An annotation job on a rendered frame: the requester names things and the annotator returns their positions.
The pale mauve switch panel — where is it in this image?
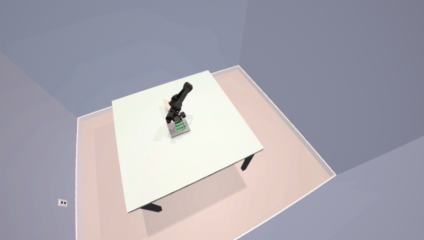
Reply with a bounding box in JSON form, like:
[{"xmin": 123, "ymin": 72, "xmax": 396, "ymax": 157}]
[{"xmin": 167, "ymin": 117, "xmax": 191, "ymax": 138}]

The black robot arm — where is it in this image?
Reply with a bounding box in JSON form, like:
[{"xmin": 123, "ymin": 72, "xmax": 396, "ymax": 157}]
[{"xmin": 166, "ymin": 82, "xmax": 193, "ymax": 124}]

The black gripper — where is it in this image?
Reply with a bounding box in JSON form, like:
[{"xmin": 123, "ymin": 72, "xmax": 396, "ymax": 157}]
[{"xmin": 166, "ymin": 112, "xmax": 186, "ymax": 124}]

